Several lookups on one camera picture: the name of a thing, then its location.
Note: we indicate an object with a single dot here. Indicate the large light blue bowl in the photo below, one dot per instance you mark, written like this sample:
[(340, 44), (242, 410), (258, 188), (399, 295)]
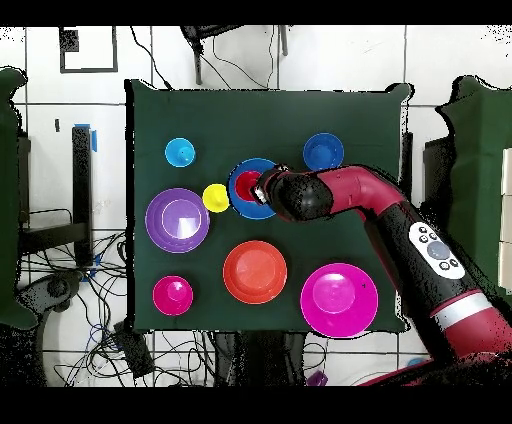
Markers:
[(250, 210)]

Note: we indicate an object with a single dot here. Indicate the red cup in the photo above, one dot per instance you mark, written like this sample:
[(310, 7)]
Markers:
[(244, 184)]

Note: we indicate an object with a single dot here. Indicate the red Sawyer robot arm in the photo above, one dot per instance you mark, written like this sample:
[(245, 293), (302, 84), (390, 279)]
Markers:
[(368, 188)]

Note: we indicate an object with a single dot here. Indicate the yellow cup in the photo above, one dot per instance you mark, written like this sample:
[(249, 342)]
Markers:
[(216, 198)]

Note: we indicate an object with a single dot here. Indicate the orange bowl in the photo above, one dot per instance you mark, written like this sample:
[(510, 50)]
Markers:
[(254, 272)]

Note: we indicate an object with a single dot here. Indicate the purple bowl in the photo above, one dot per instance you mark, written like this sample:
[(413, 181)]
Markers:
[(177, 220)]

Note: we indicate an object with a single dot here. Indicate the small dark blue bowl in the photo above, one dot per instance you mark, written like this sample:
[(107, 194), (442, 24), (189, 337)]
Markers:
[(323, 152)]

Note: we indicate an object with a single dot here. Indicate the light blue cup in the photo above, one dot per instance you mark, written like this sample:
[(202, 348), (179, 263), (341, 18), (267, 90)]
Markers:
[(180, 152)]

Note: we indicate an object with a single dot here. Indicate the dark green tablecloth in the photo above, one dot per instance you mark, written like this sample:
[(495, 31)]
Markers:
[(240, 116)]

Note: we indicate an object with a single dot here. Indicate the small crimson bowl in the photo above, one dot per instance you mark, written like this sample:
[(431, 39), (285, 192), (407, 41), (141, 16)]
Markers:
[(172, 296)]

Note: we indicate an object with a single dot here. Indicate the large pink bowl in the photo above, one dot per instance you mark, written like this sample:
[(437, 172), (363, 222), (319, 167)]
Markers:
[(340, 300)]

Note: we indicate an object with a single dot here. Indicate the black tripod stand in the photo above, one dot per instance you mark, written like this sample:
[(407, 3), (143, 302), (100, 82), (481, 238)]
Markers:
[(197, 56)]

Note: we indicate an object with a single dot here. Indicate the small purple object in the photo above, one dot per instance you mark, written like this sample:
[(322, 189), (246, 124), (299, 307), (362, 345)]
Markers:
[(317, 378)]

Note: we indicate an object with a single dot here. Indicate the blue tape strip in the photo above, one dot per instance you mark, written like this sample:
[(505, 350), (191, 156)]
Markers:
[(94, 140)]

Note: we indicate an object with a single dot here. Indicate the black power strip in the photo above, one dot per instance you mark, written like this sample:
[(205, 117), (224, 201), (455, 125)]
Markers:
[(134, 352)]

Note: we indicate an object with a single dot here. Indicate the blue disc on floor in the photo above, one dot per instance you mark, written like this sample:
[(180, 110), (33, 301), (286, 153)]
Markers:
[(416, 362)]

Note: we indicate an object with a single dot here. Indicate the side table with green cloth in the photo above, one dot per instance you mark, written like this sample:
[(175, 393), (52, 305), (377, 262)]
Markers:
[(480, 160), (8, 200)]

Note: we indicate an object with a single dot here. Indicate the white boxes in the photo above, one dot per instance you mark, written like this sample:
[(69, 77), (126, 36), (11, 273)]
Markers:
[(507, 220)]

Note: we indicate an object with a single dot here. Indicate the black metal frame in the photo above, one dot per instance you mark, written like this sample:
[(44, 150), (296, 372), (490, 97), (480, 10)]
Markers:
[(436, 168), (82, 192)]

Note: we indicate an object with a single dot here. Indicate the dark square floor frame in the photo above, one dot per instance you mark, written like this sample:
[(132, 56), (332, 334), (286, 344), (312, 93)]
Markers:
[(114, 52)]

